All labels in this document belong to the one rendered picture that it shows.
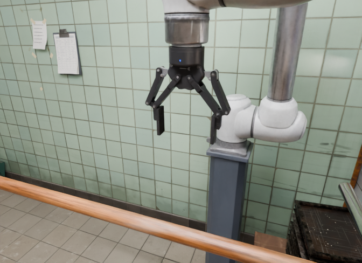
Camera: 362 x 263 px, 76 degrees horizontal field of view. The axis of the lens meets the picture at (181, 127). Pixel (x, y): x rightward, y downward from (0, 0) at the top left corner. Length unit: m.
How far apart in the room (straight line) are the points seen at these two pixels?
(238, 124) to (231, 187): 0.34
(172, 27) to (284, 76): 0.64
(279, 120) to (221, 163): 0.35
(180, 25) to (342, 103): 1.28
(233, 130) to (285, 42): 0.43
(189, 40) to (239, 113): 0.68
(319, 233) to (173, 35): 0.85
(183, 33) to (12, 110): 2.52
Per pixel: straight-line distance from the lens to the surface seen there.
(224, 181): 1.24
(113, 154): 2.14
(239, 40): 1.53
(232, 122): 1.11
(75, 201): 0.56
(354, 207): 0.67
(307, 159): 1.71
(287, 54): 1.01
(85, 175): 2.48
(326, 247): 1.00
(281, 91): 1.05
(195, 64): 0.49
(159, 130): 0.58
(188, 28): 0.47
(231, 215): 1.36
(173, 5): 0.48
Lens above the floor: 1.52
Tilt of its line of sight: 20 degrees down
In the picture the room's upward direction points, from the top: straight up
